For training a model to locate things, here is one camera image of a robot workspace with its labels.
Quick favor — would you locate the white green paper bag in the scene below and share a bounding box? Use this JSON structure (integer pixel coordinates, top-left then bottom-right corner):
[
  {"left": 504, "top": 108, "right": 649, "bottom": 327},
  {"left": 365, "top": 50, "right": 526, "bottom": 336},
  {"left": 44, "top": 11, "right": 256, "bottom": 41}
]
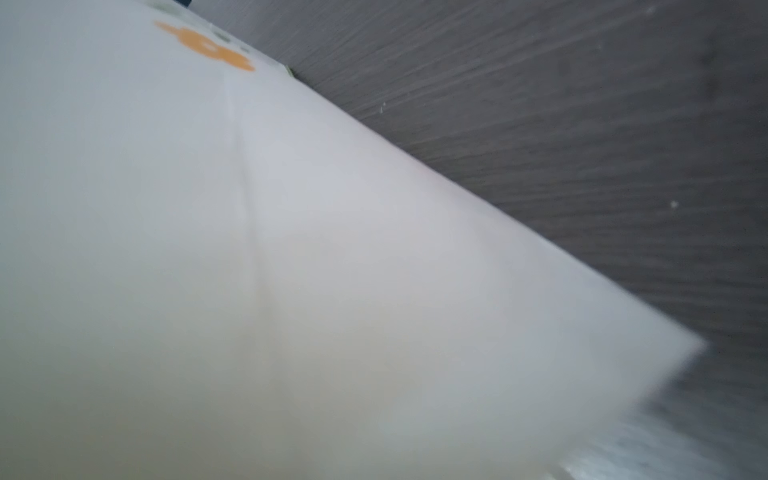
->
[{"left": 1, "top": 1, "right": 705, "bottom": 479}]

